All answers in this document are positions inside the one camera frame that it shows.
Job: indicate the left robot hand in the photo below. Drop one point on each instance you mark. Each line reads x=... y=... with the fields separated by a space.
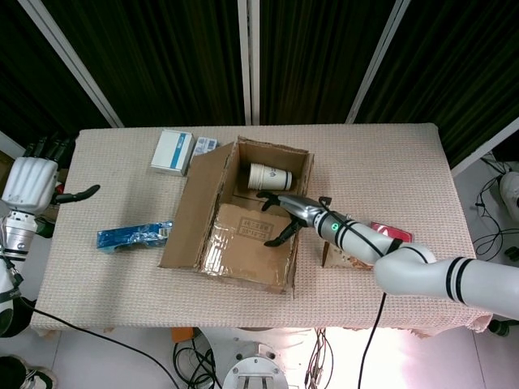
x=28 y=184

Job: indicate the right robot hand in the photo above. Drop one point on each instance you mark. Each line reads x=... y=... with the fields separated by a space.
x=302 y=210

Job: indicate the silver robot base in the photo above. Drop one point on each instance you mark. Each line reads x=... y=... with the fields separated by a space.
x=255 y=368

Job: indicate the dark green cup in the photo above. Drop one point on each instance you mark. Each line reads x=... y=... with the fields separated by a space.
x=44 y=229

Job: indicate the white paper cup stack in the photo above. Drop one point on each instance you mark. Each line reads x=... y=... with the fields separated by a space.
x=267 y=176

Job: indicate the brown snack wrapper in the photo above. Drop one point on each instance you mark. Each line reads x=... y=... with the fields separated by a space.
x=336 y=257

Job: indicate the beige woven tablecloth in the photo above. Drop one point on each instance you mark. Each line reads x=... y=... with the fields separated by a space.
x=385 y=174

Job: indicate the red flat packet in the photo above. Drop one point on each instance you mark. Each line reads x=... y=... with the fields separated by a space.
x=399 y=233

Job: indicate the dark green curtain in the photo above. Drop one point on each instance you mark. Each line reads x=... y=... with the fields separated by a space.
x=316 y=61
x=162 y=61
x=458 y=61
x=28 y=81

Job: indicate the blue snack packet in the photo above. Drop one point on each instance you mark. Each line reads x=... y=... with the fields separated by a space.
x=129 y=237

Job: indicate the small white printed box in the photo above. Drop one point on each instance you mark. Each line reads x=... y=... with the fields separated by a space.
x=204 y=145

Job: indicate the white box with blue stripe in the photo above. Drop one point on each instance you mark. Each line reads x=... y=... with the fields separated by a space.
x=166 y=154

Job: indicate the orange block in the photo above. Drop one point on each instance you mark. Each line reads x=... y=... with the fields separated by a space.
x=182 y=335

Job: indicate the black trouser leg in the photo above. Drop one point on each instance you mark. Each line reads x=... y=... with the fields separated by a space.
x=10 y=368

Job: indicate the black and white shoe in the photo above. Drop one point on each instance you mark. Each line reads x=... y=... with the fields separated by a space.
x=40 y=377

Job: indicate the white rounded object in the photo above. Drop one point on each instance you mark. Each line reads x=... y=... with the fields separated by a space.
x=511 y=188

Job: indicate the small green object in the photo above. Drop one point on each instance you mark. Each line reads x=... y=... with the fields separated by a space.
x=513 y=254

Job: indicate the white frame post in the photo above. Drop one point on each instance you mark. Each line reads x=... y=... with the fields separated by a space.
x=248 y=61
x=379 y=61
x=12 y=142
x=69 y=56
x=486 y=148

